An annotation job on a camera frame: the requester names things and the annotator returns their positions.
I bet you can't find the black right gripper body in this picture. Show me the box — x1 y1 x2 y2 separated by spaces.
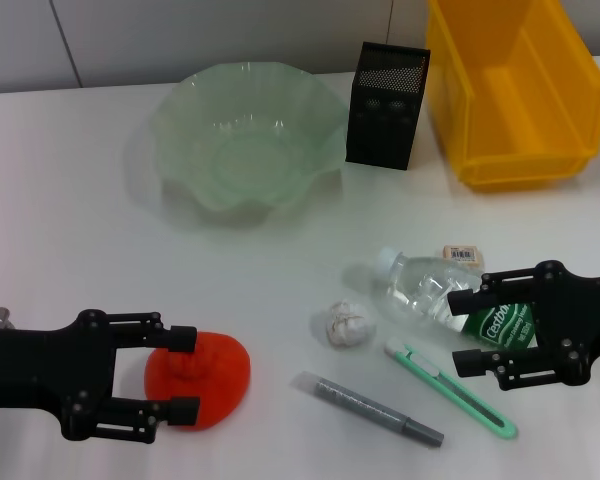
531 259 600 387

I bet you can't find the red soft tomato toy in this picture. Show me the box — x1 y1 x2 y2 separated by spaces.
143 330 252 430

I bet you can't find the yellow plastic bin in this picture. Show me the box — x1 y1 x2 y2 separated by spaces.
424 0 600 194

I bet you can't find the clear green-label water bottle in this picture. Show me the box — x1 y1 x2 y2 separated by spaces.
372 246 544 351

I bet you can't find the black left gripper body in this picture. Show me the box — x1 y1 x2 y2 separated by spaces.
0 308 122 442

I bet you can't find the green utility knife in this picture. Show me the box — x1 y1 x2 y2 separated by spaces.
384 337 520 441

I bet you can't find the beige eraser with barcode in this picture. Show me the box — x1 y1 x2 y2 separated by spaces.
442 244 486 274

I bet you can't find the black mesh pen holder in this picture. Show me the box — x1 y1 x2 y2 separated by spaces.
344 41 432 172

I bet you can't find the white paper ball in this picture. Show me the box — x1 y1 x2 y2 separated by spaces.
323 298 372 347

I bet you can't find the green glass fruit plate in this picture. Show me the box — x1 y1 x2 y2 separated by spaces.
149 60 350 229

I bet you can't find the grey marker pen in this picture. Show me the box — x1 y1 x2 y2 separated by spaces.
292 370 445 449

